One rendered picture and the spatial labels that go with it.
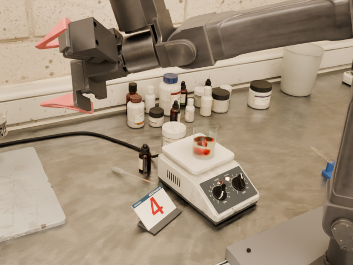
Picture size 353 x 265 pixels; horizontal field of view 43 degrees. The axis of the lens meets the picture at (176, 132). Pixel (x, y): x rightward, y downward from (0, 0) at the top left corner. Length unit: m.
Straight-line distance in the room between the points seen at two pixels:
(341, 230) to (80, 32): 0.47
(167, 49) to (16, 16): 0.65
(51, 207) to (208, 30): 0.52
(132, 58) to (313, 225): 0.48
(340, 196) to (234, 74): 0.85
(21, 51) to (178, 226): 0.62
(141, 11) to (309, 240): 0.51
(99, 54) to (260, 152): 0.66
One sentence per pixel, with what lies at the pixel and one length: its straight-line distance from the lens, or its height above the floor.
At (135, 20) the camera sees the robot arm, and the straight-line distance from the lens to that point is 0.64.
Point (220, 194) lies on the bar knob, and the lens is 0.90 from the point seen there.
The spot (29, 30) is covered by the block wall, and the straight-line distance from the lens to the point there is 1.22.
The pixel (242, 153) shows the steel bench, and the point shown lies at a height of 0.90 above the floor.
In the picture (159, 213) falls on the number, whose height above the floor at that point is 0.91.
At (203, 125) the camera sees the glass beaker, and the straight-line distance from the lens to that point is 0.95.
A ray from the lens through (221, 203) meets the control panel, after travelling 0.91.
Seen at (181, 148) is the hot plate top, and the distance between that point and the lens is 0.98.
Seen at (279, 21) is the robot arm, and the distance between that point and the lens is 0.59.
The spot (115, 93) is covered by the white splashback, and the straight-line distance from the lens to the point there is 1.29.
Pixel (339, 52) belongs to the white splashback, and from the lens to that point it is 1.78.
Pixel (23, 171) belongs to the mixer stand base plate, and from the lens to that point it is 1.07.
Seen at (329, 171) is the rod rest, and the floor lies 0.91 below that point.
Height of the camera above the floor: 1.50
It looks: 30 degrees down
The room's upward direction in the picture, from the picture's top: 3 degrees clockwise
